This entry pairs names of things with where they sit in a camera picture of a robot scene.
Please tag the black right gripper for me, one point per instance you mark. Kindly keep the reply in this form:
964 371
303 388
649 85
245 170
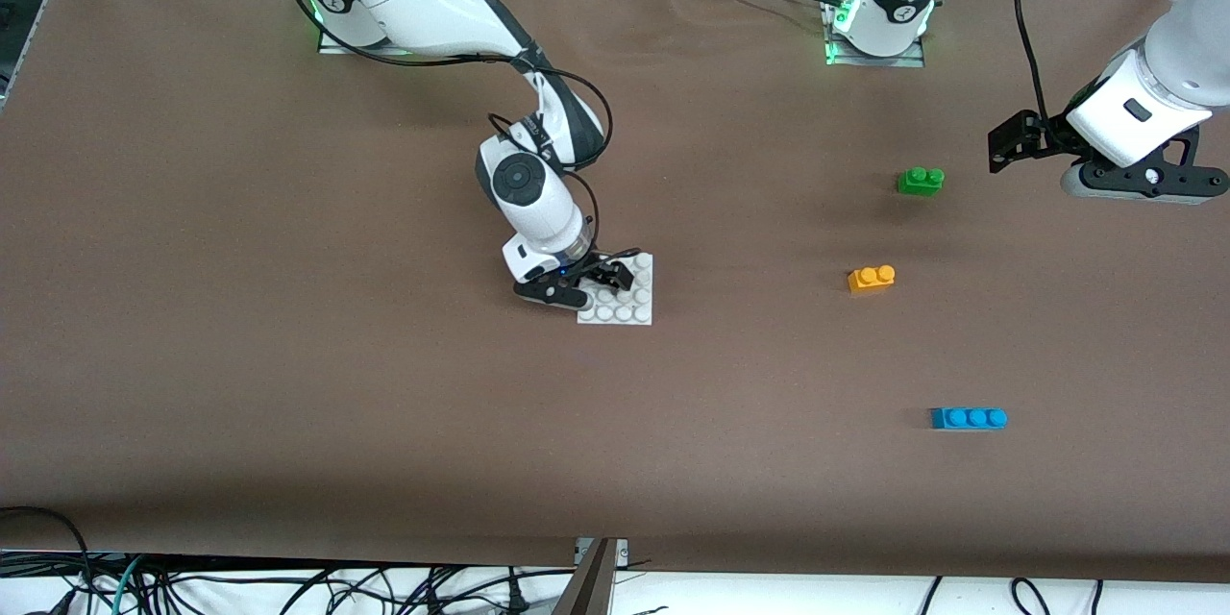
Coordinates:
602 269

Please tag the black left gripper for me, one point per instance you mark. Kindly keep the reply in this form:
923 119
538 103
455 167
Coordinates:
1045 135

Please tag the white studded base plate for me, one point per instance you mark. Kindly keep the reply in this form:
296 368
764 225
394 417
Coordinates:
629 309

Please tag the yellow two-stud block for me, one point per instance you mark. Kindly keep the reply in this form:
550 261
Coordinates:
870 281

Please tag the green two-stud block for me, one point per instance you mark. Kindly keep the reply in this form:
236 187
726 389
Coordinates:
920 183

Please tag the blue three-stud block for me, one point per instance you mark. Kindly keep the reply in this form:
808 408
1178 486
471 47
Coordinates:
966 419

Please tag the brown table cover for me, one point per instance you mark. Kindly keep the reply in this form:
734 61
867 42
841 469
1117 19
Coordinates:
577 423

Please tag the dark brown metal bar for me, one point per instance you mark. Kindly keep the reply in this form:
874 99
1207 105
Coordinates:
588 591

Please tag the silver metal bracket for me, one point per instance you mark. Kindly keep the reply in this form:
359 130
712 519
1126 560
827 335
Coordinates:
623 553

